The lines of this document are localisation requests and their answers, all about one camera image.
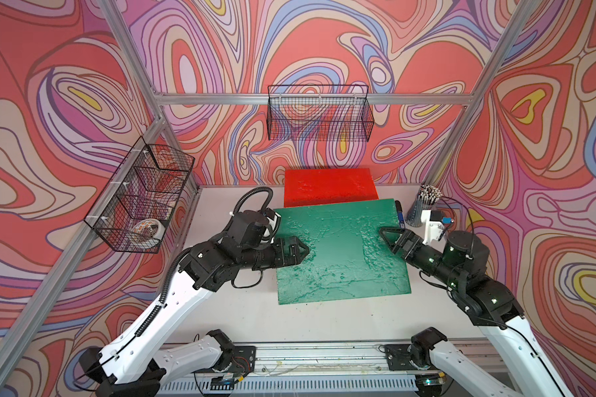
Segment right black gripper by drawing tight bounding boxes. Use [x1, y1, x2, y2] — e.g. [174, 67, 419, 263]
[376, 228, 460, 290]

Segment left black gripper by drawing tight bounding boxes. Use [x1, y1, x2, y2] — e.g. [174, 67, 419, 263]
[237, 235, 312, 272]

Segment green shoebox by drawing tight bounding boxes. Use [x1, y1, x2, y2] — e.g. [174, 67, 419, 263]
[276, 198, 412, 305]

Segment red shoebox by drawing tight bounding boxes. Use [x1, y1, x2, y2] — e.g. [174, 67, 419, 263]
[284, 169, 379, 208]

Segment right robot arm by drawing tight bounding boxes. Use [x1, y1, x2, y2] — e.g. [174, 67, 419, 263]
[379, 227, 572, 396]

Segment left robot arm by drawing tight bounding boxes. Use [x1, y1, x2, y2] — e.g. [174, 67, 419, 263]
[79, 208, 310, 396]

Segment blue black stapler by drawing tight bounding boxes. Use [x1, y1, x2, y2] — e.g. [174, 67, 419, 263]
[394, 200, 406, 229]

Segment mesh cup of pencils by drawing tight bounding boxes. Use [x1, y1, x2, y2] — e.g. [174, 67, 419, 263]
[405, 185, 443, 228]

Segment tape roll in basket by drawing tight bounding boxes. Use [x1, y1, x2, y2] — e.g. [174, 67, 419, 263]
[128, 218, 166, 249]

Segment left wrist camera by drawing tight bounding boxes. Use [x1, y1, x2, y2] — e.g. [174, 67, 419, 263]
[261, 208, 281, 243]

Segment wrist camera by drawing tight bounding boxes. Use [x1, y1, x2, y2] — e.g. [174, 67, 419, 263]
[261, 208, 281, 243]
[421, 209, 454, 245]

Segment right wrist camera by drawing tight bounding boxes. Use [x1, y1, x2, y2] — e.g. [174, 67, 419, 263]
[421, 209, 454, 245]

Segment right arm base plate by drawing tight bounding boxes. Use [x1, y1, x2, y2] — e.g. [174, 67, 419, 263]
[379, 344, 436, 372]

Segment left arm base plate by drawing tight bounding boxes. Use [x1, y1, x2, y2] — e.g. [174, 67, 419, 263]
[200, 345, 257, 375]

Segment black wire basket back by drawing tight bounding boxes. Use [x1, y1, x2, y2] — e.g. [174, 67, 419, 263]
[267, 83, 375, 142]

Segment black wire basket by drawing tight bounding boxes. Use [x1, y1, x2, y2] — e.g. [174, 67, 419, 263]
[267, 83, 375, 142]
[84, 137, 195, 254]

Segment black wire basket left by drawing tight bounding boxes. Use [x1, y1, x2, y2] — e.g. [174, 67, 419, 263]
[84, 137, 195, 254]

